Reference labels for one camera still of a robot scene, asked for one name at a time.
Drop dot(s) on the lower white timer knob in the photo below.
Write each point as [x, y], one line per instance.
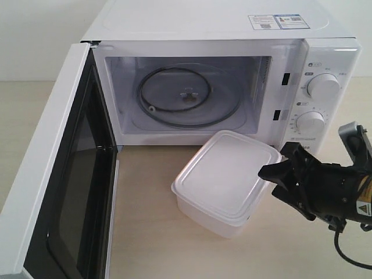
[310, 122]

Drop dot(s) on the white microwave oven body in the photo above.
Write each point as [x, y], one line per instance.
[273, 67]

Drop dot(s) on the blue white warning sticker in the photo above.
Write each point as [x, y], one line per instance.
[278, 22]

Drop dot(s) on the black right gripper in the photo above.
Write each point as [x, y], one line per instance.
[330, 192]

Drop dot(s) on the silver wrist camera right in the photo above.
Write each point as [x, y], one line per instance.
[354, 138]

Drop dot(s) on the white lidded plastic container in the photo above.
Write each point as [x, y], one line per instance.
[219, 188]

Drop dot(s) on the upper white power knob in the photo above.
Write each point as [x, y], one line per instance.
[323, 86]

